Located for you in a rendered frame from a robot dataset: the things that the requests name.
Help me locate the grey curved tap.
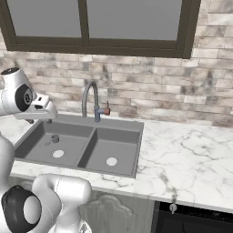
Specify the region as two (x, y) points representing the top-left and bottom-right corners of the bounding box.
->
(81, 79), (111, 123)

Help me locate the dark framed window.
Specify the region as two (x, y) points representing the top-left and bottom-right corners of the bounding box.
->
(0, 0), (202, 60)

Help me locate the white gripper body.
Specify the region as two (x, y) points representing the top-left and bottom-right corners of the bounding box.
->
(13, 101), (59, 121)

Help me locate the grey double basin sink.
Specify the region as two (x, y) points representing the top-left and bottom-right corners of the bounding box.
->
(13, 113), (146, 179)

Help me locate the grey cupboard door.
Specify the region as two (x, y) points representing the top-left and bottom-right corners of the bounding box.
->
(77, 190), (157, 233)

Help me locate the black appliance front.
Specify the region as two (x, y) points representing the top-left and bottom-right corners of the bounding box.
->
(150, 199), (233, 233)

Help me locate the small grey cup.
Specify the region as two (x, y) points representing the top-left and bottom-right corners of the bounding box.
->
(45, 134), (60, 147)

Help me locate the small grey knob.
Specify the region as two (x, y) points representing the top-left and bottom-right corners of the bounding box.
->
(169, 195), (178, 215)

